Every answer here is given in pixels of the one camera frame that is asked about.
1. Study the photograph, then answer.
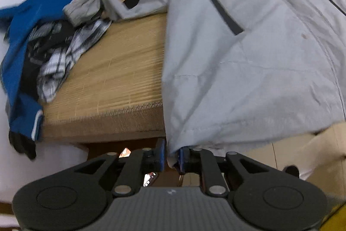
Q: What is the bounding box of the black patterned garment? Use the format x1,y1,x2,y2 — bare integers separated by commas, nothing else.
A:
21,20,74,100

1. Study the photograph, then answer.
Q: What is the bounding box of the bamboo mat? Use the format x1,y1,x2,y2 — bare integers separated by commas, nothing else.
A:
42,13,167,143

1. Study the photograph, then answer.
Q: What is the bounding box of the grey and black jacket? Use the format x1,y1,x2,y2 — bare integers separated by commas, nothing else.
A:
64,0,345,157

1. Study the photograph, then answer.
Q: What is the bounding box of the black white plaid shirt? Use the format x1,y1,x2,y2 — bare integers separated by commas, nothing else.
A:
37,19,111,103

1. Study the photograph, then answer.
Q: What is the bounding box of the blue garment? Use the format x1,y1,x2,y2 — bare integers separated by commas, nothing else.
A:
1,0,72,141

